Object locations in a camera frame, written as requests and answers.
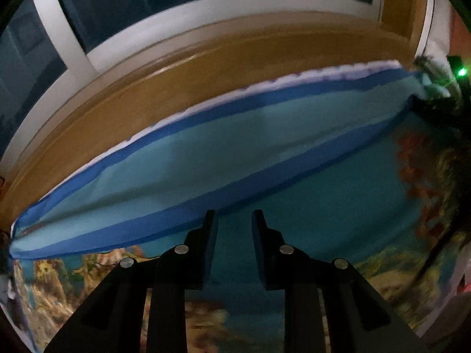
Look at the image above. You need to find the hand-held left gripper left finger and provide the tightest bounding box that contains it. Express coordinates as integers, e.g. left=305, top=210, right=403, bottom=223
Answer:
left=44, top=209, right=219, bottom=353

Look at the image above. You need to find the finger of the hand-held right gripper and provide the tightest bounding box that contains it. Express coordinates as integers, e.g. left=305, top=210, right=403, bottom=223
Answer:
left=408, top=95, right=442, bottom=117

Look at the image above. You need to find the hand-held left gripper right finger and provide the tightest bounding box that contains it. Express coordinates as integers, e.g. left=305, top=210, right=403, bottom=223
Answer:
left=251, top=209, right=429, bottom=353

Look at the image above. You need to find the colourful patterned blue cloth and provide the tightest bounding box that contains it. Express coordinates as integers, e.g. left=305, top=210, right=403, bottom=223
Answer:
left=8, top=67, right=466, bottom=353

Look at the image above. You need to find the red and cream curtain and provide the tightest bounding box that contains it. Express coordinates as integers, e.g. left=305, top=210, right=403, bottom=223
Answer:
left=449, top=11, right=471, bottom=67

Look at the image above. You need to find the lilac dotted mat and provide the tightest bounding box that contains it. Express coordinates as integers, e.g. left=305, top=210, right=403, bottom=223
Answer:
left=86, top=59, right=405, bottom=166

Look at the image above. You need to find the window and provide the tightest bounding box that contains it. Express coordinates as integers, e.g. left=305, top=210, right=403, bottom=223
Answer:
left=0, top=0, right=440, bottom=170

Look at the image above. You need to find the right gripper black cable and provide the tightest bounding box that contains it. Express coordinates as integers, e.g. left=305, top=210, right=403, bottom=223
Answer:
left=414, top=224, right=466, bottom=287

